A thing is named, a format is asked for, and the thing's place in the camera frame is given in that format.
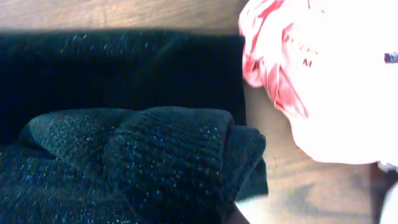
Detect black sparkly cardigan pearl buttons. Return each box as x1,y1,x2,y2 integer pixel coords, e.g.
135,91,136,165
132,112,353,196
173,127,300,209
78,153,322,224
1,30,268,224

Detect pink crumpled shirt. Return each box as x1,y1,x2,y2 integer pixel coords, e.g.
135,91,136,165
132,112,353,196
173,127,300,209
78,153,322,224
239,0,397,166

